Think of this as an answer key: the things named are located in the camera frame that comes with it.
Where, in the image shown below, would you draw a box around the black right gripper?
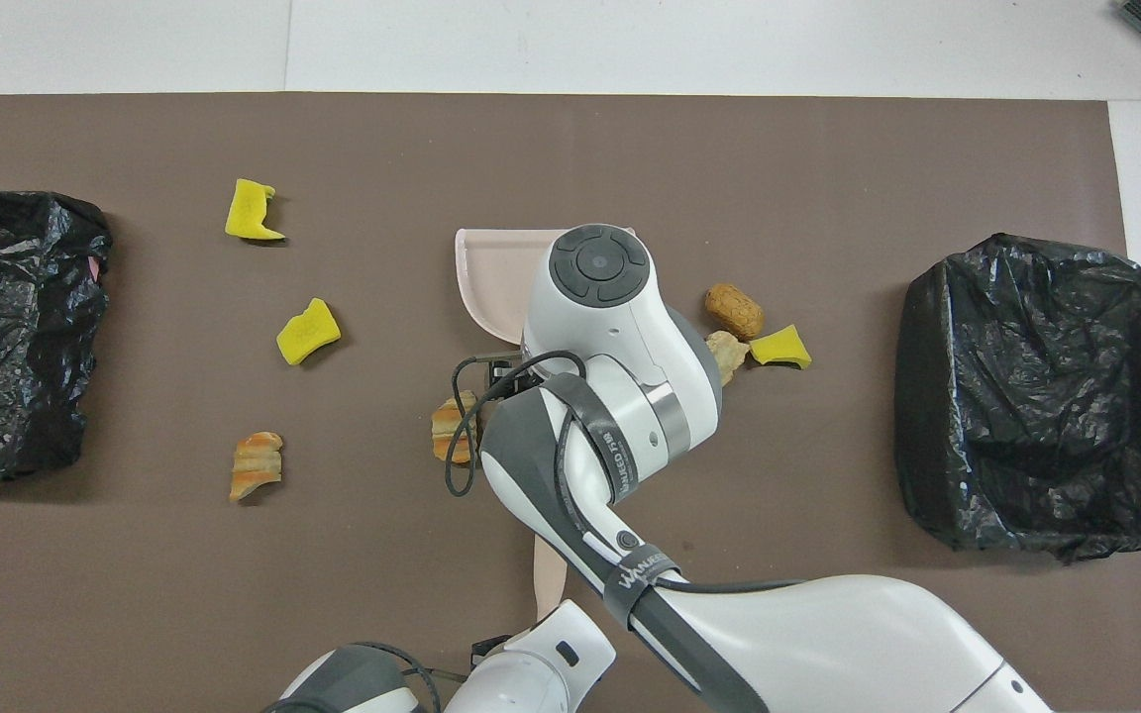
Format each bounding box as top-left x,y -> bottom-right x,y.
486,352 -> 542,389

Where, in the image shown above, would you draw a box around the striped bread slice beige side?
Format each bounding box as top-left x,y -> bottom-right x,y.
431,389 -> 482,466

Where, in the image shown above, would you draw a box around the beige hand brush black bristles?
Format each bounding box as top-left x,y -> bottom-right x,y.
533,533 -> 571,620

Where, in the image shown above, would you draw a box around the beige plastic dustpan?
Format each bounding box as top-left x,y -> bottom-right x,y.
455,227 -> 637,348

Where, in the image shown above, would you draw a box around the yellow sponge wedge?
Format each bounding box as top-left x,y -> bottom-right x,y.
275,297 -> 343,367

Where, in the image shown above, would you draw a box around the pale beige bread chunk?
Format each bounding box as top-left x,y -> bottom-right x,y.
704,330 -> 752,389

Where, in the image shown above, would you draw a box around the brown oval bread roll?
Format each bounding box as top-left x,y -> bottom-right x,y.
704,283 -> 766,341

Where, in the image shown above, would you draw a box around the orange striped croissant piece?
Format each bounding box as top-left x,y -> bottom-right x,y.
229,431 -> 285,503

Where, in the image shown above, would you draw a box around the small yellow sponge piece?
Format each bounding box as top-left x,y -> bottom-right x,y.
749,324 -> 814,371

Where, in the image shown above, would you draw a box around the notched yellow sponge piece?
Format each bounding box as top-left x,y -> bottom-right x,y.
224,178 -> 287,243

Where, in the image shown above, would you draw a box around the black bag lined bin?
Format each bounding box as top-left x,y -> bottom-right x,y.
893,233 -> 1141,565
0,190 -> 114,486

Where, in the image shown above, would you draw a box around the brown table mat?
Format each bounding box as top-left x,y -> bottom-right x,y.
0,92 -> 1141,713

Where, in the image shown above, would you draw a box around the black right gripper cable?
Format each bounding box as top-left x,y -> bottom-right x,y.
444,349 -> 591,498

